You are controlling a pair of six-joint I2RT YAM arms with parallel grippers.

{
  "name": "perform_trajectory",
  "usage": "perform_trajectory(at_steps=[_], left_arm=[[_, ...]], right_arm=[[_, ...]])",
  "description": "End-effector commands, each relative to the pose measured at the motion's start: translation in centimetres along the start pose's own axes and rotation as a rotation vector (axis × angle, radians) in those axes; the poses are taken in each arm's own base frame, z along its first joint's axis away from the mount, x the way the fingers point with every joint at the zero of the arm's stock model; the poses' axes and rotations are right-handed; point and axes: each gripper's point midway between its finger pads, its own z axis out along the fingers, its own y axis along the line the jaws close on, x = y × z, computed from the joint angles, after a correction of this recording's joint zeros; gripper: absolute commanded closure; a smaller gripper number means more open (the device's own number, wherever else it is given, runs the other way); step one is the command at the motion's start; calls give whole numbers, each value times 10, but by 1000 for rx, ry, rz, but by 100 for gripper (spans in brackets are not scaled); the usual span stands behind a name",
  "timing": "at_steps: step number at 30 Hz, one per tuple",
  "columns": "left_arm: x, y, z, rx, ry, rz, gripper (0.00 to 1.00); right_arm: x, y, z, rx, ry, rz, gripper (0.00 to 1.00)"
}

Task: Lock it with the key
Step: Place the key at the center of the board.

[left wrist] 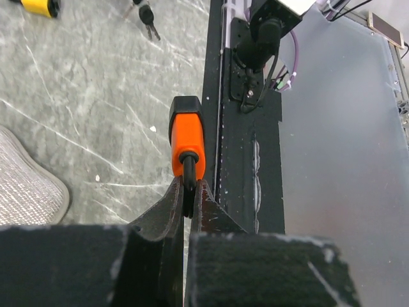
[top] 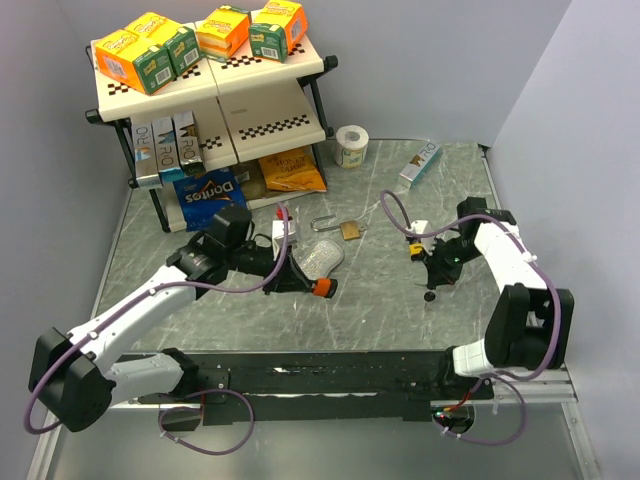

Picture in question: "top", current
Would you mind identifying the orange black padlock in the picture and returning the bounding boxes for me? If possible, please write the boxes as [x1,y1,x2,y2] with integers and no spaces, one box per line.
[312,278,338,299]

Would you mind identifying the blue RO box middle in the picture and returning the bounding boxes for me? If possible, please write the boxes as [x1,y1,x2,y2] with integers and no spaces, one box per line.
[152,117,185,184]

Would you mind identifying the brown chip bag middle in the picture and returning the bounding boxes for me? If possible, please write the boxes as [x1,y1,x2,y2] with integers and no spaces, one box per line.
[231,160,269,201]

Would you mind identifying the orange green sponge box right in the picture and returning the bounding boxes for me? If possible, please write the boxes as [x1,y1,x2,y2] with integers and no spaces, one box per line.
[249,1,308,63]

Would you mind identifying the orange sponge box front left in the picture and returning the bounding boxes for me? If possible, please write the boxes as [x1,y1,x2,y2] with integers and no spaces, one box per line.
[94,30,176,95]

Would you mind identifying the teal RO box on table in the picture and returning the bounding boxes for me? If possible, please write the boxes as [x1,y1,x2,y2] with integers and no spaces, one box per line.
[399,141,442,188]

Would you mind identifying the yellow padlock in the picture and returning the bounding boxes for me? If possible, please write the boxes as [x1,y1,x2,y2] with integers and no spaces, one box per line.
[409,239,425,261]

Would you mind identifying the yellow green sponge box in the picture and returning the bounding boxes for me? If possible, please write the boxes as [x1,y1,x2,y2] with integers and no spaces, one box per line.
[125,12,202,76]

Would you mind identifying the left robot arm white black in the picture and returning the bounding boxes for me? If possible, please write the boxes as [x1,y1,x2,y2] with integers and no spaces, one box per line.
[23,203,337,435]

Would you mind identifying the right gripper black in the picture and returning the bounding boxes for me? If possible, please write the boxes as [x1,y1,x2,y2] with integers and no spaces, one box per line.
[419,236,483,288]

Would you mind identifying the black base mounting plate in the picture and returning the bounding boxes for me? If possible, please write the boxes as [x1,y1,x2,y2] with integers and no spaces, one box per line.
[112,350,494,426]

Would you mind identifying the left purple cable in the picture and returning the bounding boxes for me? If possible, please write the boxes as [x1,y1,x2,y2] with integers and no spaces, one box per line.
[23,201,291,434]

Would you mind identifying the blue Doritos chip bag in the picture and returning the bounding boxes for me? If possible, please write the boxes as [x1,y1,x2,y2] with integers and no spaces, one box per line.
[174,168,246,231]

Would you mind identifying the dark RO box right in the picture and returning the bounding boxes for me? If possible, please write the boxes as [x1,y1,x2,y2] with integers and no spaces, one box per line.
[172,111,206,176]

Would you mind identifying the toilet paper roll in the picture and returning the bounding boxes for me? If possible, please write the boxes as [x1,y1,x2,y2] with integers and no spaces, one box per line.
[334,125,369,169]

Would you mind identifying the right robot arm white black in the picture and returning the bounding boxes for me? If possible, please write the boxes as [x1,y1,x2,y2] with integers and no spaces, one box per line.
[422,197,575,399]

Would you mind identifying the white two-tier shelf rack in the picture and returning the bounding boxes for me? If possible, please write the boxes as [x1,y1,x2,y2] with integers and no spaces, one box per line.
[84,22,339,234]

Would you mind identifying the orange sponge box open window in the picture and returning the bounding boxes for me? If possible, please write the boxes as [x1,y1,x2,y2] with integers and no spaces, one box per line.
[195,5,251,61]

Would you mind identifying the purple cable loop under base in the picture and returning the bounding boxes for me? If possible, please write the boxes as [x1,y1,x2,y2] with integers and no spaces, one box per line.
[158,389,255,456]

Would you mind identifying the silver RO box left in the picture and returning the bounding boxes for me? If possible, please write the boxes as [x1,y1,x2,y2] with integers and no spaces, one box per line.
[131,123,162,190]

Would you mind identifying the yellow honey dijon chip bag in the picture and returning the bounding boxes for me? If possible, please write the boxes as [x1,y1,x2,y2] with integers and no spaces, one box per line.
[258,147,326,192]

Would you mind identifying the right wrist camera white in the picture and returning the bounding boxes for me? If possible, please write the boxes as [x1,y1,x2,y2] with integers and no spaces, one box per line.
[406,220,434,250]

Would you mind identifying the large brass padlock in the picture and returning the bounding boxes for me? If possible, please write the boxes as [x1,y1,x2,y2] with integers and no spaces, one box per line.
[310,215,368,241]

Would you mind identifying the silver glitter sponge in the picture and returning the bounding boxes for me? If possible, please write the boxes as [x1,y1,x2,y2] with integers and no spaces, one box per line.
[299,239,344,280]

